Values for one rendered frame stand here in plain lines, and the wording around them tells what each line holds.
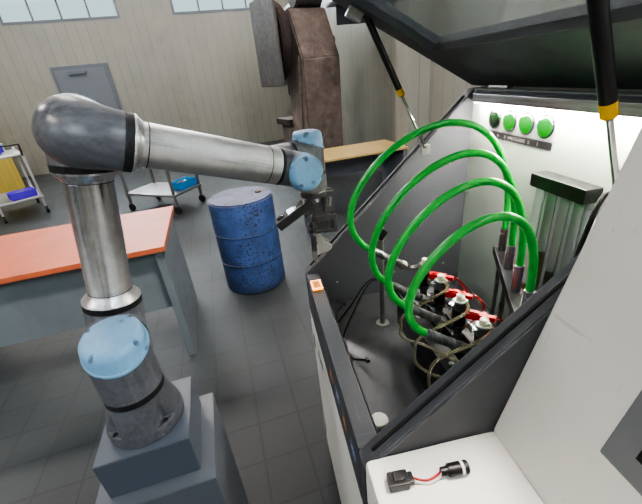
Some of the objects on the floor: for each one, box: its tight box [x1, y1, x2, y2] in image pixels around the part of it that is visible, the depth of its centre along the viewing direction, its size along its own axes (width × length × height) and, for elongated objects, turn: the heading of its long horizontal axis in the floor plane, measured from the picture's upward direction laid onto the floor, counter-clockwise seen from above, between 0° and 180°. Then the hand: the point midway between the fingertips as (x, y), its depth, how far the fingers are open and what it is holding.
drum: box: [207, 186, 285, 294], centre depth 289 cm, size 51×51×76 cm
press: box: [249, 0, 343, 149], centre depth 580 cm, size 142×124×272 cm
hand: (313, 257), depth 104 cm, fingers closed
